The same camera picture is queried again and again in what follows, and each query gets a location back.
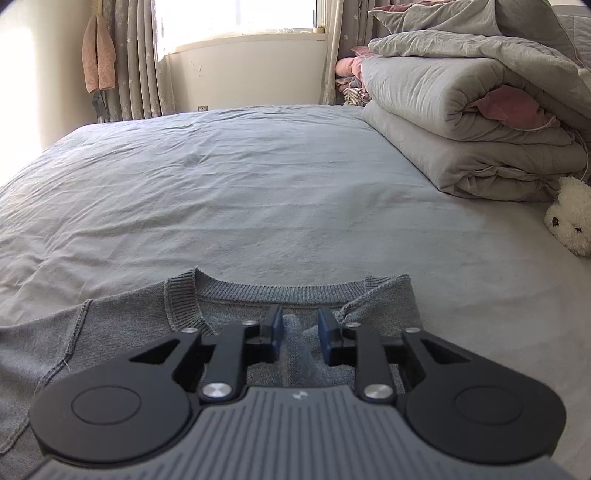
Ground grey quilted headboard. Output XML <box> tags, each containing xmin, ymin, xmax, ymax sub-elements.
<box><xmin>553</xmin><ymin>5</ymin><xmax>591</xmax><ymax>68</ymax></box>

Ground pink hanging jacket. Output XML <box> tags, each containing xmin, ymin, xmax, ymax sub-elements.
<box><xmin>81</xmin><ymin>14</ymin><xmax>116</xmax><ymax>93</ymax></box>

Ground white plush dog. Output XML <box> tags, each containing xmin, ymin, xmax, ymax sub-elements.
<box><xmin>544</xmin><ymin>177</ymin><xmax>591</xmax><ymax>257</ymax></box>

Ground folded grey duvet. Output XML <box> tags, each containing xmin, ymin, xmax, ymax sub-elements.
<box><xmin>362</xmin><ymin>1</ymin><xmax>590</xmax><ymax>202</ymax></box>

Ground grey knit sweater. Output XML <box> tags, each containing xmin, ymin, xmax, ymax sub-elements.
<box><xmin>0</xmin><ymin>267</ymin><xmax>429</xmax><ymax>480</ymax></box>

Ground left grey curtain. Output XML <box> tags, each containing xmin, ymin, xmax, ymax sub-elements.
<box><xmin>89</xmin><ymin>1</ymin><xmax>176</xmax><ymax>123</ymax></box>

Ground pink clothes pile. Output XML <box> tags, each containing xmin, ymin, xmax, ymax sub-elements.
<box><xmin>335</xmin><ymin>46</ymin><xmax>372</xmax><ymax>107</ymax></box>

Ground grey bed sheet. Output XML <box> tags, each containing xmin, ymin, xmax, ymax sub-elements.
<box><xmin>1</xmin><ymin>106</ymin><xmax>590</xmax><ymax>479</ymax></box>

